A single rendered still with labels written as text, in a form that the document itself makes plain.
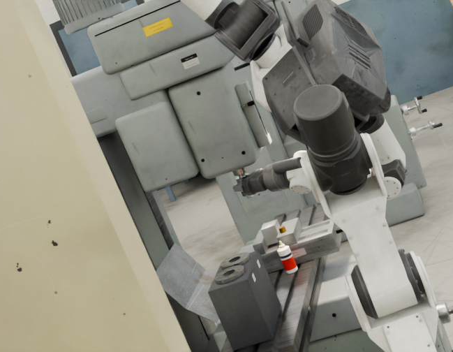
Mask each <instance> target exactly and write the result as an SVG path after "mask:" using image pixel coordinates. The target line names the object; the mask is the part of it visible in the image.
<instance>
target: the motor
mask: <svg viewBox="0 0 453 352"><path fill-rule="evenodd" d="M52 1H53V4H54V6H55V8H56V10H57V12H58V15H59V17H60V19H61V22H62V24H63V25H64V26H65V27H64V29H65V31H66V33H67V34H68V35H70V34H74V33H75V32H78V31H81V30H83V29H86V28H87V27H90V26H91V25H93V24H95V23H97V22H100V21H103V20H105V19H108V18H109V17H112V16H114V15H117V14H119V13H122V12H124V11H125V8H124V5H123V4H122V3H121V0H52Z"/></svg>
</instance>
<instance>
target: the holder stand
mask: <svg viewBox="0 0 453 352"><path fill-rule="evenodd" d="M208 294H209V296H210V298H211V301H212V303H213V305H214V308H215V310H216V313H217V314H218V317H219V319H220V321H221V324H222V326H223V329H224V330H225V333H226V335H227V338H228V340H229V342H230V345H231V347H232V350H233V351H234V350H237V349H241V348H244V347H247V346H251V345H254V344H258V343H260V342H265V341H267V340H270V339H273V336H274V331H275V327H276V322H277V320H278V317H279V312H280V308H281V303H280V302H279V299H278V297H277V294H276V291H275V290H274V287H273V285H272V282H271V279H270V278H269V275H268V273H267V270H266V268H265V265H264V263H263V261H262V258H261V256H260V253H259V251H253V252H251V253H248V252H241V253H239V254H235V255H233V256H231V257H229V258H227V259H225V260H224V261H223V262H221V264H220V266H219V269H218V271H217V273H216V276H215V277H214V280H213V282H212V283H211V286H210V288H209V290H208Z"/></svg>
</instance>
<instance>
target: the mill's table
mask: <svg viewBox="0 0 453 352"><path fill-rule="evenodd" d="M295 218H299V220H300V223H301V225H302V228H304V227H307V226H310V225H313V224H316V223H320V222H322V221H326V220H328V219H330V218H329V217H328V216H327V215H326V214H325V212H324V210H323V208H322V205H321V203H318V206H315V204H311V205H307V206H305V207H304V208H303V210H302V211H301V210H300V209H296V210H293V211H290V212H289V213H288V215H287V216H286V215H285V213H284V214H280V215H278V216H275V218H274V220H276V219H278V222H279V225H280V226H281V225H282V223H283V222H285V221H289V220H291V219H295ZM326 261H327V255H326V256H323V257H319V258H316V259H313V260H310V261H307V262H304V263H300V264H297V268H298V269H297V271H296V272H293V273H291V274H287V273H286V271H285V268H283V269H281V270H277V271H274V272H270V273H268V275H269V278H270V279H271V282H272V285H273V287H274V290H275V291H276V294H277V297H278V299H279V302H280V303H281V308H280V312H279V317H278V320H277V322H276V327H275V331H274V336H273V339H270V340H267V341H265V342H260V343H258V344H254V345H251V346H247V347H244V348H241V349H237V350H234V351H233V350H232V347H231V345H230V342H229V340H228V338H227V337H226V339H225V342H224V345H223V348H222V349H221V352H308V349H309V342H310V338H311V333H312V329H313V322H314V318H315V313H316V309H317V305H318V298H319V294H320V289H321V285H322V278H323V275H324V271H325V265H326Z"/></svg>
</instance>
